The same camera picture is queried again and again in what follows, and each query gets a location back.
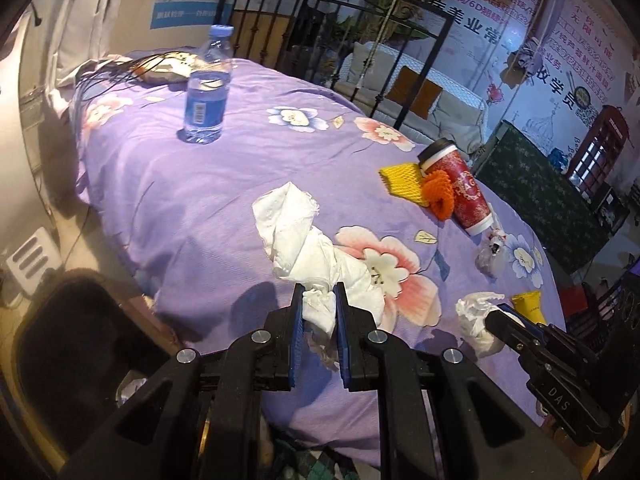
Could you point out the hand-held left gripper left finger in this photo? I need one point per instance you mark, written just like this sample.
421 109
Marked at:
298 345

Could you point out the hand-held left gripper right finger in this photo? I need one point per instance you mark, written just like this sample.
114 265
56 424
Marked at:
342 345

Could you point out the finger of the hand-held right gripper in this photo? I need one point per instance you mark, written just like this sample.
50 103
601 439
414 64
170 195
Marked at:
515 311
510 332

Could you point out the white tissue ball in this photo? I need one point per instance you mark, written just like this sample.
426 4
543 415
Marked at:
475 320

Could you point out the large white tissue paper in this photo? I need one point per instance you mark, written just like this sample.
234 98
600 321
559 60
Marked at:
300 240

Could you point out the black trash bin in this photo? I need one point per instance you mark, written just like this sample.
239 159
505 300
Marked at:
75 350

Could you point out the yellow snack packet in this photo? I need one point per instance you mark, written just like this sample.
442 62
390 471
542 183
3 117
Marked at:
530 307

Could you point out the small clear plastic wrapper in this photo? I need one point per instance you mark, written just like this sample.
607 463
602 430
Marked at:
492 255

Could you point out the person's plaid clothing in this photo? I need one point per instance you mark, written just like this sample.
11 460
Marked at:
310 462

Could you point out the green floral covered table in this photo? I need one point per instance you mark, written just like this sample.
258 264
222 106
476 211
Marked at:
540 195

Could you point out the red paper cup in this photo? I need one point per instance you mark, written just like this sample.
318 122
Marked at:
462 195

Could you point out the orange foam fruit net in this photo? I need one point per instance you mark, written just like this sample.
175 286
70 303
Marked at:
440 195

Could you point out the yellow foam fruit net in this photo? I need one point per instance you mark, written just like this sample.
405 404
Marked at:
400 180

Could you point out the red phone booth cabinet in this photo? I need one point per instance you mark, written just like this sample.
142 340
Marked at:
600 145

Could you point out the white wicker swing sofa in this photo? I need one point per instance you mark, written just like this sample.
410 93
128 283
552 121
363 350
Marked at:
450 125

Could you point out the white cushion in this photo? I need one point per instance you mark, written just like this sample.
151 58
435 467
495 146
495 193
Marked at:
457 122
367 67

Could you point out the orange cushion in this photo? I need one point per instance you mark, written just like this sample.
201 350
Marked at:
415 92

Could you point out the purple folded umbrella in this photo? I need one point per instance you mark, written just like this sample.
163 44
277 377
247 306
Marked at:
537 55

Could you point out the clear water bottle blue label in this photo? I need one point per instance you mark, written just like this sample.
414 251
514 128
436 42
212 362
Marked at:
205 105

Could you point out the white patterned pouch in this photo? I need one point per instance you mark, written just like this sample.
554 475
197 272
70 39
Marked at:
167 70

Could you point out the white curved machine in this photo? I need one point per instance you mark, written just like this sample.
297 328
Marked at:
35 160

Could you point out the black metal bed headboard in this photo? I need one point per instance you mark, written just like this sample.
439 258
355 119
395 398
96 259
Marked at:
320 20

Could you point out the large printed wall poster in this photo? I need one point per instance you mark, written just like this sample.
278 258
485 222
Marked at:
575 35

